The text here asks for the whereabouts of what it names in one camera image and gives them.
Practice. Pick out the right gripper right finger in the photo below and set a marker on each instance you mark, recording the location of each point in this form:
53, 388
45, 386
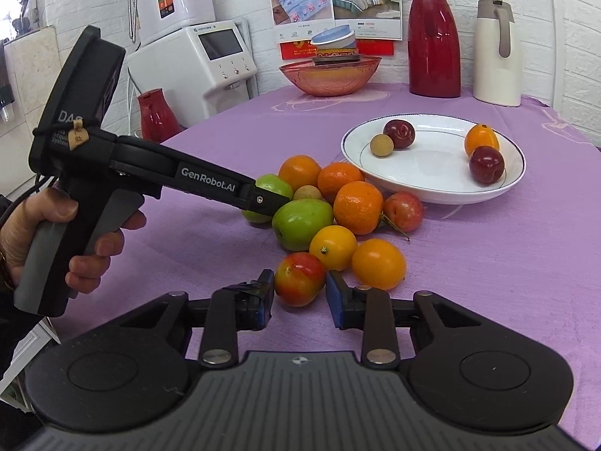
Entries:
370, 311

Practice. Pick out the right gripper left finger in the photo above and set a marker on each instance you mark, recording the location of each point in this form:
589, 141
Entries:
234, 308

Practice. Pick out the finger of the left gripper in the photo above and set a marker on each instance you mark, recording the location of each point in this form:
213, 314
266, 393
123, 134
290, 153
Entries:
265, 202

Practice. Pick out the green apple round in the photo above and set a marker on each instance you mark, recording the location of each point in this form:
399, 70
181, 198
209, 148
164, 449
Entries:
270, 182

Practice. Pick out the green oblong apple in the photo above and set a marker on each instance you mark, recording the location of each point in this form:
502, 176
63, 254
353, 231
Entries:
297, 222

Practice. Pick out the yellow orange round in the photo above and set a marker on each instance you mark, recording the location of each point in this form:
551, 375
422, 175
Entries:
379, 264

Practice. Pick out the red yellow small apple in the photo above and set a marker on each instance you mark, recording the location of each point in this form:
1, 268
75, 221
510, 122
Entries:
299, 279

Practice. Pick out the yellow orange with stem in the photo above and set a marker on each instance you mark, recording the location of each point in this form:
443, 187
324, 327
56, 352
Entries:
334, 246

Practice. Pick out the orange mandarin back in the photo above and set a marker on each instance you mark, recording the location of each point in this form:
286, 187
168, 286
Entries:
334, 176

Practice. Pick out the orange mandarin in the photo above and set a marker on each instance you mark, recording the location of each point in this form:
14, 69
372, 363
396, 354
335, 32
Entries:
334, 176
358, 206

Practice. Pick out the tan longan fruit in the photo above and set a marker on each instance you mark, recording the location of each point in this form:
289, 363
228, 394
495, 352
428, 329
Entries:
381, 145

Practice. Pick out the dark red plum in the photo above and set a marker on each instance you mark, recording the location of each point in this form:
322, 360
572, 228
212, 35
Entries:
401, 132
486, 165

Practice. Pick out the large yellow-orange citrus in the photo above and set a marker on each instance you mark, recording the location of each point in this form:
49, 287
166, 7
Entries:
480, 135

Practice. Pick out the person's left hand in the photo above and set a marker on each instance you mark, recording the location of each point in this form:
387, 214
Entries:
52, 205

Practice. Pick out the small red jug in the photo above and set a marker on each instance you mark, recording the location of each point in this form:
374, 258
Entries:
157, 120

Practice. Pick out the red glass bowl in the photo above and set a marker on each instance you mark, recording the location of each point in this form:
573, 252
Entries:
332, 79

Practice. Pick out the white water dispenser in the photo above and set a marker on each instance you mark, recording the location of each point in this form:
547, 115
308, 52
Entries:
202, 70

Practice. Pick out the white ceramic plate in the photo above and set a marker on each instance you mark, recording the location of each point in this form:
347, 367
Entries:
434, 168

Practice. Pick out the dark patterned bowls stack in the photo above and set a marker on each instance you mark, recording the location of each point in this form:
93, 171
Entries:
336, 56

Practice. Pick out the purple tablecloth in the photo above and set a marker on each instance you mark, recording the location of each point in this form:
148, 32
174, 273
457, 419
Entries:
529, 260

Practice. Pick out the blue lidded bowl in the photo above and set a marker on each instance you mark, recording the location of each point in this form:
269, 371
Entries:
342, 37

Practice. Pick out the red thermos jug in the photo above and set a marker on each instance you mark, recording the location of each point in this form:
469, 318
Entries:
434, 55

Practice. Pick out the white thermos jug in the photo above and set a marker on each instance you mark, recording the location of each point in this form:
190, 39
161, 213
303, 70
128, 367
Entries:
498, 57

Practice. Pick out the bedding wall calendar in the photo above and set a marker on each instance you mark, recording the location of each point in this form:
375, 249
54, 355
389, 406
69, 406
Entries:
377, 24

